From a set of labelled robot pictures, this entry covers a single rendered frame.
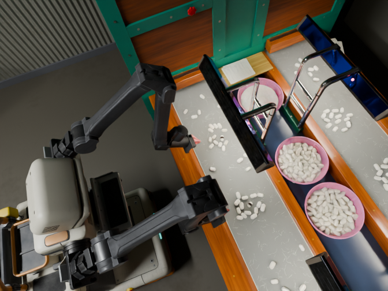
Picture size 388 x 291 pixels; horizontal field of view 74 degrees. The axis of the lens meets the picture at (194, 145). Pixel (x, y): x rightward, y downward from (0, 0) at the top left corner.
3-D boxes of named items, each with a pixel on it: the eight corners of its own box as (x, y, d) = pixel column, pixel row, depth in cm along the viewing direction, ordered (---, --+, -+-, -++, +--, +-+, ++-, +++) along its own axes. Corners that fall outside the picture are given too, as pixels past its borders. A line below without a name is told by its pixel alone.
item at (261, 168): (256, 174, 106) (259, 168, 99) (197, 67, 131) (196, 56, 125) (274, 166, 106) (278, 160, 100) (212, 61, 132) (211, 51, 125)
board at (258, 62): (224, 88, 157) (224, 87, 156) (214, 71, 164) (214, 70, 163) (272, 68, 160) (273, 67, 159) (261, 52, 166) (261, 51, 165)
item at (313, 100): (297, 134, 151) (325, 86, 110) (279, 107, 159) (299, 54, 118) (325, 121, 152) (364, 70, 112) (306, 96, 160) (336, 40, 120)
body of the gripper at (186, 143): (187, 129, 130) (175, 129, 125) (195, 146, 126) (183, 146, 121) (181, 137, 134) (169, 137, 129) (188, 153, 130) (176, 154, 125)
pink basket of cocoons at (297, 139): (301, 199, 135) (307, 195, 127) (261, 165, 145) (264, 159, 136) (332, 164, 141) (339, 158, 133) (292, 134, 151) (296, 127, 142)
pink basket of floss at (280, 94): (272, 129, 153) (275, 121, 145) (230, 115, 160) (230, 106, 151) (286, 94, 162) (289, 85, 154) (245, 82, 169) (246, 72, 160)
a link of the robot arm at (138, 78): (143, 49, 79) (151, 73, 75) (172, 68, 90) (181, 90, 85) (66, 129, 98) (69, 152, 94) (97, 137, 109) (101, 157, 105)
